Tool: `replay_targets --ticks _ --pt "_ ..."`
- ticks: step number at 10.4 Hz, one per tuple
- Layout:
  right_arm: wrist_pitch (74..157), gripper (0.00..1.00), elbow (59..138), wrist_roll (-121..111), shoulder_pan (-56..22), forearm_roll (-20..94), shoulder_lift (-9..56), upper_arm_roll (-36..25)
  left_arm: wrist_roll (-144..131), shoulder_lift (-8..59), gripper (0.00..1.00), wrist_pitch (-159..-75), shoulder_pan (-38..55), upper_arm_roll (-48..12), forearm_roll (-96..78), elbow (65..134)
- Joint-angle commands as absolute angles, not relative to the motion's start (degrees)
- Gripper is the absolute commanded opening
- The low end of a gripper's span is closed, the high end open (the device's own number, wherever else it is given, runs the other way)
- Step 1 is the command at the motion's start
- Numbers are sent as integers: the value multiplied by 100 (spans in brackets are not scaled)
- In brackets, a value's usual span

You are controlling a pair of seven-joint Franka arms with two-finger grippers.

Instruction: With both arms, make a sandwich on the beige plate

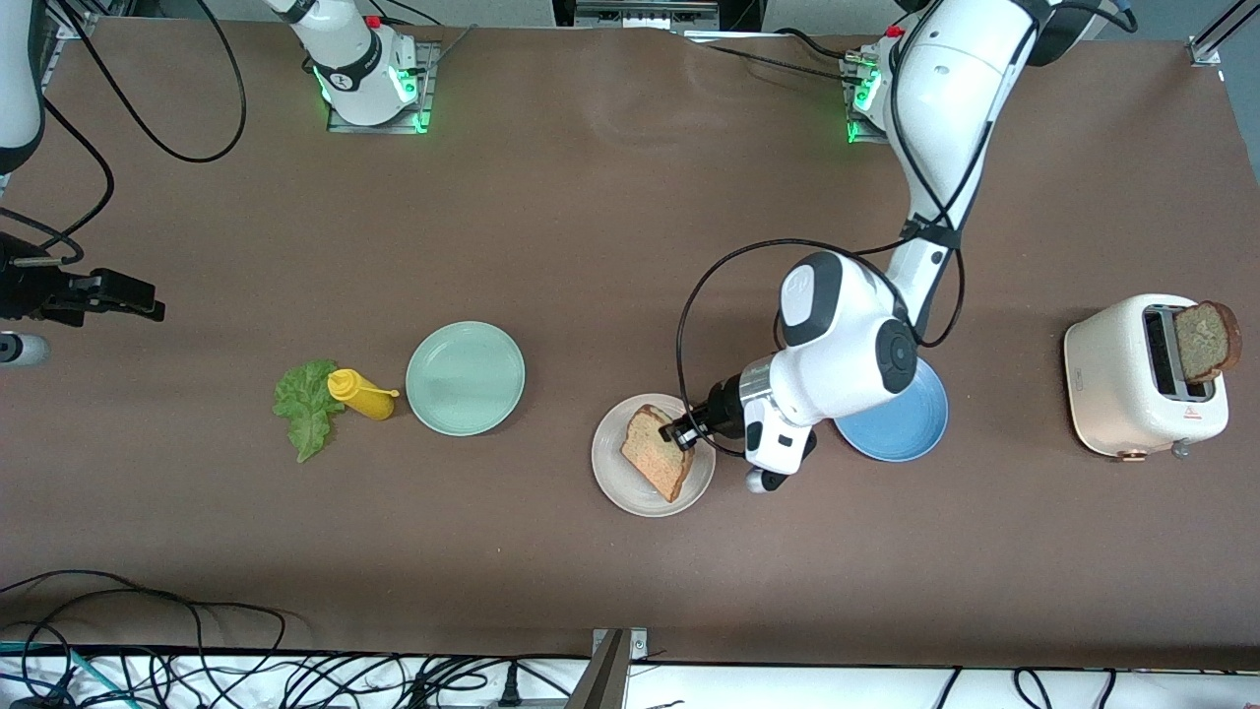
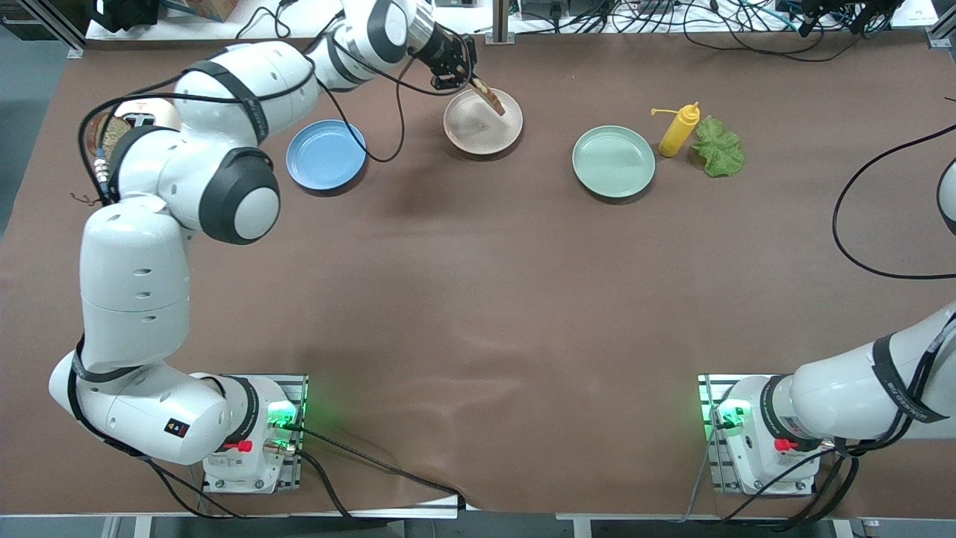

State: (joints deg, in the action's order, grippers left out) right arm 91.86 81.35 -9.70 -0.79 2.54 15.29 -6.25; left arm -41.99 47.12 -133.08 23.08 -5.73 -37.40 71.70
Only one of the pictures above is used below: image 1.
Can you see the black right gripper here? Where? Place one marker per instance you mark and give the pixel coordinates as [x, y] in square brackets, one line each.
[30, 291]

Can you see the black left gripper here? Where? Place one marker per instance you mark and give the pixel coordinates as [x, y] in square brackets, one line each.
[720, 406]

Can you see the brown bread slice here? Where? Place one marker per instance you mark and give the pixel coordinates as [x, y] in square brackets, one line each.
[1206, 345]
[655, 468]

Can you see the green lettuce leaf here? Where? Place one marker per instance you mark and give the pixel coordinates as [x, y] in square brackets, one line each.
[310, 414]

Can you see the yellow squeeze bottle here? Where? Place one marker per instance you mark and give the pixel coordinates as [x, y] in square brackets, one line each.
[369, 399]

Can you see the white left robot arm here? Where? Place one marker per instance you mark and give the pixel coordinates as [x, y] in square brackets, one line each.
[847, 335]

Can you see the beige plate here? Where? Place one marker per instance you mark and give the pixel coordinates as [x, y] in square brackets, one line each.
[615, 492]

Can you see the mint green plate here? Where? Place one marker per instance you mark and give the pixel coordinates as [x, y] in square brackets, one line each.
[463, 379]

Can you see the blue plate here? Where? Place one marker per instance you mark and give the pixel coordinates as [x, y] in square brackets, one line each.
[906, 438]

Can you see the aluminium profile bar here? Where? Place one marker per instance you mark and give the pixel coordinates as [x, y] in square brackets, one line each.
[602, 679]

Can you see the black power plug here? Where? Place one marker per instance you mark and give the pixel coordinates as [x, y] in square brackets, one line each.
[510, 689]

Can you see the metal equipment rack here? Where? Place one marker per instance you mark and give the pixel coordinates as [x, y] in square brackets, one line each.
[645, 12]

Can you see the white toaster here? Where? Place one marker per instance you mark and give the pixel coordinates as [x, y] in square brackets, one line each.
[1107, 384]

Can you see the aluminium frame rail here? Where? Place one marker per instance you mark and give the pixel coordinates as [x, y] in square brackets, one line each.
[74, 20]
[1203, 49]

